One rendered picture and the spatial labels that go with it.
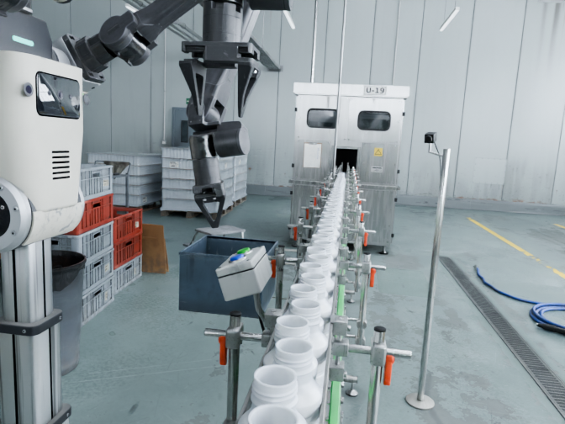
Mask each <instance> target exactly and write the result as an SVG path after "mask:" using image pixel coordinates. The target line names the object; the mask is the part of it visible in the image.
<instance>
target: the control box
mask: <svg viewBox="0 0 565 424"><path fill-rule="evenodd" d="M241 254H243V255H244V257H243V258H240V259H238V260H234V261H231V260H230V258H231V257H233V256H235V255H238V254H237V253H234V254H232V255H231V256H230V257H229V258H228V259H227V260H226V261H225V262H224V263H223V264H221V265H220V266H219V267H218V268H217V269H216V270H215V272H216V274H217V277H218V279H219V284H220V288H221V290H222V293H223V296H224V300H225V301H230V300H233V299H239V298H243V297H246V296H250V295H253V297H254V303H255V308H256V312H257V314H258V318H259V321H260V324H261V329H262V332H263V331H264V330H265V327H264V325H263V323H264V321H265V318H264V313H265V312H264V310H263V309H262V307H261V299H260V293H261V292H262V290H263V289H264V287H265V285H266V284H267V281H268V280H269V278H270V277H271V276H272V269H271V265H270V263H269V260H268V257H267V253H266V249H265V247H264V246H259V247H256V248H252V249H250V250H249V251H248V252H244V253H241Z"/></svg>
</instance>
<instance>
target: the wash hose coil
mask: <svg viewBox="0 0 565 424"><path fill-rule="evenodd" d="M473 267H474V268H475V269H477V274H478V276H479V277H480V278H481V279H482V280H483V283H484V284H486V285H488V286H489V287H490V288H492V289H493V290H494V291H496V292H498V293H500V294H503V295H505V296H508V297H510V298H512V299H516V300H519V301H522V302H526V303H531V304H535V305H534V306H533V307H532V309H531V310H530V316H531V318H532V319H533V320H534V321H536V322H537V323H536V326H538V327H540V328H542V329H544V330H547V331H552V332H558V333H561V334H563V335H565V326H562V325H559V324H557V323H555V322H552V321H549V320H548V319H547V318H546V317H545V316H544V315H543V313H544V312H546V311H549V310H565V303H543V302H537V301H532V300H528V299H521V298H517V297H514V296H513V295H511V294H507V293H505V292H502V291H500V290H498V289H496V288H495V287H494V286H493V285H492V284H489V283H487V282H486V281H485V278H484V277H483V276H482V275H481V274H480V273H479V266H478V265H477V264H475V265H474V266H473ZM539 311H540V314H538V312H539ZM533 314H534V315H535V316H534V315H533Z"/></svg>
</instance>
